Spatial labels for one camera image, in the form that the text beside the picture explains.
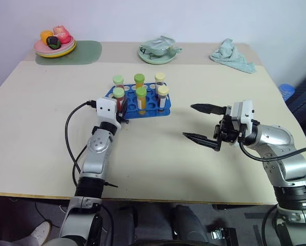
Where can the beige cap brown liquid tube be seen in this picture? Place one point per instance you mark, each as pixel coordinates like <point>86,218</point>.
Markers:
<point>163,90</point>
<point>160,77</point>

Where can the blue test tube rack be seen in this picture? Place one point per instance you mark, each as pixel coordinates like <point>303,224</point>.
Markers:
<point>153,115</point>

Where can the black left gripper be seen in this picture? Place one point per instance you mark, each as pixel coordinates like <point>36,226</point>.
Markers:
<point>121,118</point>

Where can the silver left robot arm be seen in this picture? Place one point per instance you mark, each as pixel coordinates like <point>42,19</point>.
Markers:
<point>98,146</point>

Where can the green cap red liquid tube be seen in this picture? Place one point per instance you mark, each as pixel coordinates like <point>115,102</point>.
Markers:
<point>119,92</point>
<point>118,79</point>

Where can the mint green plate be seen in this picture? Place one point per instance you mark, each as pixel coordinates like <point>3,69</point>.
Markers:
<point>156,60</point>

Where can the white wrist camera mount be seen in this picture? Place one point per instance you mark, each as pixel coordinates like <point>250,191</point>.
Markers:
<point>105,107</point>
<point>245,111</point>

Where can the pink plate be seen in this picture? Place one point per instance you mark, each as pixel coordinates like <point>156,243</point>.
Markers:
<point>40,47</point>

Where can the red pink toy fruit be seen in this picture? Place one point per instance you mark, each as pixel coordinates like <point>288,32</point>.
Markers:
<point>62,34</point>

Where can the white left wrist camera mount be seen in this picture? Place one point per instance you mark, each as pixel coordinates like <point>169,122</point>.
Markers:
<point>105,107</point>

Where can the dark rounded shape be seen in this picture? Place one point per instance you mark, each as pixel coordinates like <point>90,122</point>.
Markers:
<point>186,220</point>

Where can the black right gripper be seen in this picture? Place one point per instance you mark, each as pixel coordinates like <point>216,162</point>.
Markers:
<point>228,130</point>

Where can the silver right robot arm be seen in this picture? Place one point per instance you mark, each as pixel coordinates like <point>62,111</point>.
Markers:
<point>278,138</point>

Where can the green placemat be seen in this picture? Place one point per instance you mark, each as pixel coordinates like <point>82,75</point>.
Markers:
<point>89,52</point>

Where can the clear plastic bag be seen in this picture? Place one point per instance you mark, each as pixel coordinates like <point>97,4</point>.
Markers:
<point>158,42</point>

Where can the white shoe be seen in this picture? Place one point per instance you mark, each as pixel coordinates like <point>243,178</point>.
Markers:
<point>41,229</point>

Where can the black green toy fruit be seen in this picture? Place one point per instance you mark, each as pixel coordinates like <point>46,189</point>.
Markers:
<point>53,42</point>

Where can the yellow plate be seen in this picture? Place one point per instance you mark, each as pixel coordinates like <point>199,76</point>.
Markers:
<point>53,56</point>

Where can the pale green plate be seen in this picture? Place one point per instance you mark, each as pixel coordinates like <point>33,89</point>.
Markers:
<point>66,52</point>

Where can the silver metal clamp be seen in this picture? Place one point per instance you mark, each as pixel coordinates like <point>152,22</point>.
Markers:
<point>217,234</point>

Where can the orange toy fruit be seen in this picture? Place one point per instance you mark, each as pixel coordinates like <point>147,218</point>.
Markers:
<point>45,35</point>

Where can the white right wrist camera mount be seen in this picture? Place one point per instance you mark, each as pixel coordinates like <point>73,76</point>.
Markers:
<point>245,111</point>

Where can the blue round container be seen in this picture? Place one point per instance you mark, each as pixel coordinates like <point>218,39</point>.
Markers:
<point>286,91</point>

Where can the teal crumpled cloth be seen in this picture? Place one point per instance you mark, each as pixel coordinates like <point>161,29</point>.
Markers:
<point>232,56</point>

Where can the green cap yellow liquid tube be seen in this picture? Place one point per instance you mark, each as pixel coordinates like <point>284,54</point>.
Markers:
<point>141,92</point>
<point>139,77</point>

